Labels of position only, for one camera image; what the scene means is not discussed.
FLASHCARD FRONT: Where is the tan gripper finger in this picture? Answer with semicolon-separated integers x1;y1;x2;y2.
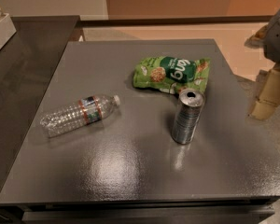
249;63;280;120

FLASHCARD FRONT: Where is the green rice chip bag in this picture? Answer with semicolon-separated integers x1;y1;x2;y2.
133;56;210;94

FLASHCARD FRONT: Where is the silver aluminium drink can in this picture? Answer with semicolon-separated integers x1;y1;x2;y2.
172;89;205;145

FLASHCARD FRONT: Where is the clear plastic water bottle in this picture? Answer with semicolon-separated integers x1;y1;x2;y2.
40;94;120;138

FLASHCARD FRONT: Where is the dark side counter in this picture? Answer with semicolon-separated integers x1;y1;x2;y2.
0;16;79;192

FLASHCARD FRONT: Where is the white box on counter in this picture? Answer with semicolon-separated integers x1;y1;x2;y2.
0;13;17;49

